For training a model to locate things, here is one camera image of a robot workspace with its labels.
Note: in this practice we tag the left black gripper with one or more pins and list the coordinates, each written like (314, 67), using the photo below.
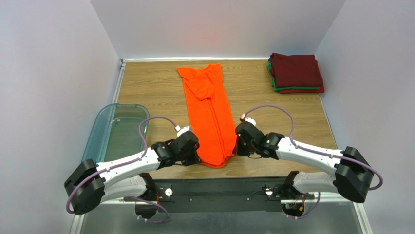
(189, 156)

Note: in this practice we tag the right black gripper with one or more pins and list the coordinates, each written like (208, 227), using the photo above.
(241, 149)

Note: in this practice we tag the orange t-shirt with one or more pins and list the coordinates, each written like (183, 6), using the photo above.
(209, 114)

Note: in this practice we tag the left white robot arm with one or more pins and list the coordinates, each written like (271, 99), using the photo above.
(92, 183)

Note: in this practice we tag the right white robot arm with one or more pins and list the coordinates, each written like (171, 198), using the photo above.
(343, 172)

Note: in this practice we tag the clear blue plastic bin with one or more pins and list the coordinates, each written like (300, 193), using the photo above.
(115, 133)

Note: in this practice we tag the folded maroon t-shirt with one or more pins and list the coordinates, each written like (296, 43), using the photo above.
(295, 70)

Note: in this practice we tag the folded red t-shirt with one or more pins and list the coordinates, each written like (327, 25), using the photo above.
(298, 90)

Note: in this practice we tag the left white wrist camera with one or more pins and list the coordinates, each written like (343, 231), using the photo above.
(180, 130)

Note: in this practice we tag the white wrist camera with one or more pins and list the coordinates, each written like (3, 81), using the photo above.
(180, 130)
(245, 118)

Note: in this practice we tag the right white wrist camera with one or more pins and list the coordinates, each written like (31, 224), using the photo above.
(245, 118)

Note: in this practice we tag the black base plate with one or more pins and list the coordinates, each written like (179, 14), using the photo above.
(239, 194)

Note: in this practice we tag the aluminium frame rail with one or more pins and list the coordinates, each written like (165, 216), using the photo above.
(111, 217)

